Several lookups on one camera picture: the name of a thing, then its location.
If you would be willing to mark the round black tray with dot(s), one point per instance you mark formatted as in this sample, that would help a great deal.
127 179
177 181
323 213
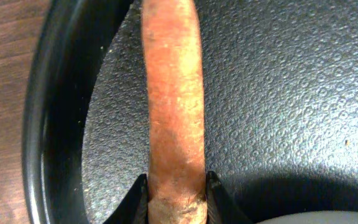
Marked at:
281 107

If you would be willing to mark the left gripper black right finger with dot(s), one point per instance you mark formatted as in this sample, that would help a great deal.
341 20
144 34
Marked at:
221 207

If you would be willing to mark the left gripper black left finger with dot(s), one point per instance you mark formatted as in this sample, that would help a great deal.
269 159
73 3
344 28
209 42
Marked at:
134 207

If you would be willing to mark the grey plate with food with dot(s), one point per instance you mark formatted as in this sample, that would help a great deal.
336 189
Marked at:
323 217

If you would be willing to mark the orange carrot piece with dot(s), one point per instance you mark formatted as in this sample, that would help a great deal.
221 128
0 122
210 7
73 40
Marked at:
173 60

